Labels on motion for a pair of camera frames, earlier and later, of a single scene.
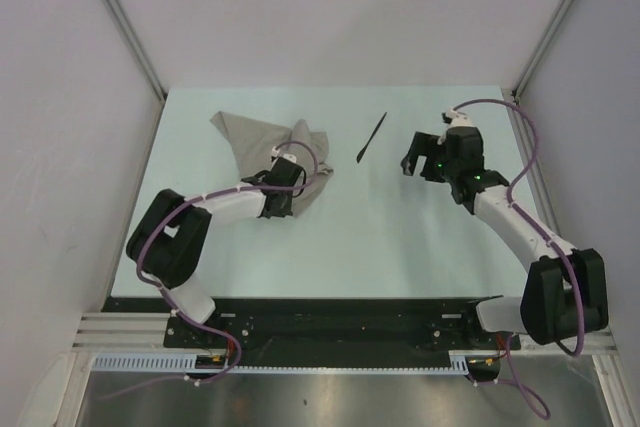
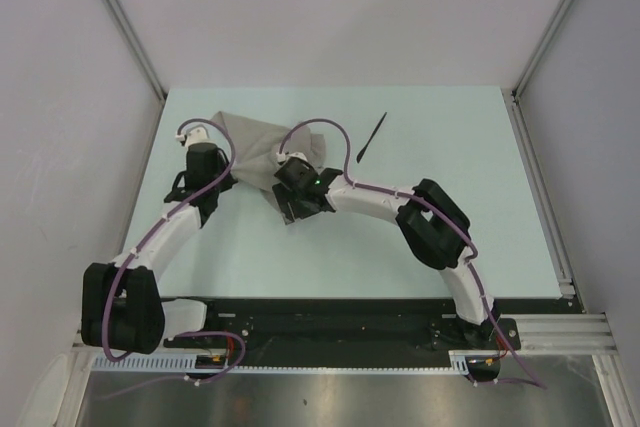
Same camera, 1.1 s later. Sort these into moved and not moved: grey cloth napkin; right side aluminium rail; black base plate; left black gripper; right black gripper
Moved: left black gripper; right black gripper
Not moved: right side aluminium rail; black base plate; grey cloth napkin
